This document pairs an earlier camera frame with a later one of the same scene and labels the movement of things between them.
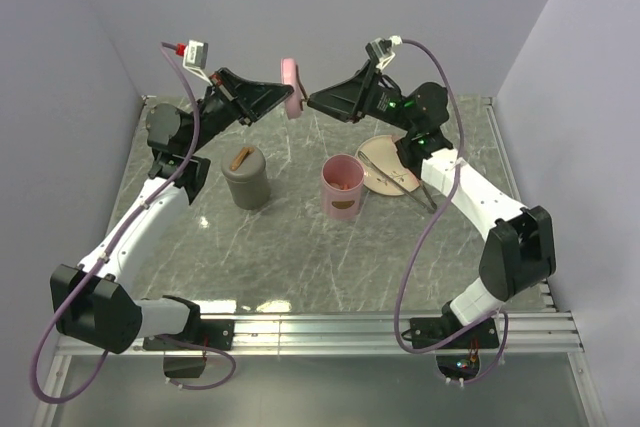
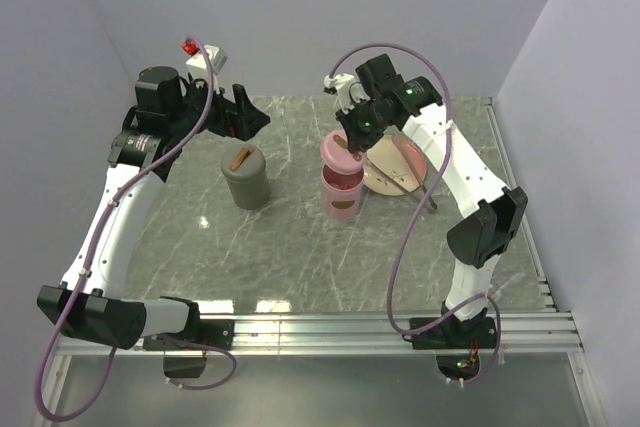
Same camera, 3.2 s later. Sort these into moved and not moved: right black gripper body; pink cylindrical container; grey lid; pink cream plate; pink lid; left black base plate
Moved: right black gripper body; pink lid
Not moved: left black base plate; pink cream plate; pink cylindrical container; grey lid
